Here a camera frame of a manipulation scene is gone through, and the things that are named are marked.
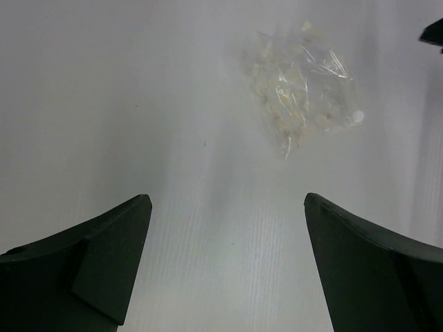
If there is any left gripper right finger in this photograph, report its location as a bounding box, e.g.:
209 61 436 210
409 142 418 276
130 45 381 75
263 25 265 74
304 193 442 331

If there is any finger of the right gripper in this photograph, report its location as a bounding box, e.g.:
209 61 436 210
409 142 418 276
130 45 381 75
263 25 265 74
419 19 443 54

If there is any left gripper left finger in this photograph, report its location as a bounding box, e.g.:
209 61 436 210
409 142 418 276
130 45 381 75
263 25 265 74
1 194 152 331

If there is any clear zip top bag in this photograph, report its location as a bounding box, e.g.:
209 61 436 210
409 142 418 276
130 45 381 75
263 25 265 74
242 21 365 158

